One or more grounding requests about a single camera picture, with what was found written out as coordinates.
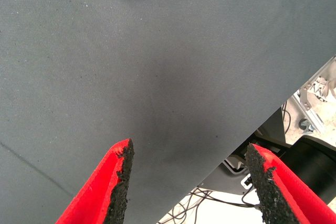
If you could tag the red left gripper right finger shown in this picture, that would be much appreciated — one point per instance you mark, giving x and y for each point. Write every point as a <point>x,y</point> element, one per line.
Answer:
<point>283,195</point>

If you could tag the small caster wheel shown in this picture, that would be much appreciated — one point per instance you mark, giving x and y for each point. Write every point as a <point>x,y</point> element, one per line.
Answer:
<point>305,125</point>

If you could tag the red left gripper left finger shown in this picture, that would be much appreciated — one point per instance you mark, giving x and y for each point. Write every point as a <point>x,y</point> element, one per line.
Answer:
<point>99,187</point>

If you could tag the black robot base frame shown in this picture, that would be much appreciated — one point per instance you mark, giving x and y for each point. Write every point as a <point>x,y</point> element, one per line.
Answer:
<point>315,166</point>

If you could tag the aluminium table frame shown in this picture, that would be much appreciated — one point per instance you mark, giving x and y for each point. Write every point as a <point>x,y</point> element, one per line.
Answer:
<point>315,90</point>

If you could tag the dark grey table cloth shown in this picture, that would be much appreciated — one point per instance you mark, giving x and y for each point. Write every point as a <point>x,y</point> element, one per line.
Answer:
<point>131,77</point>

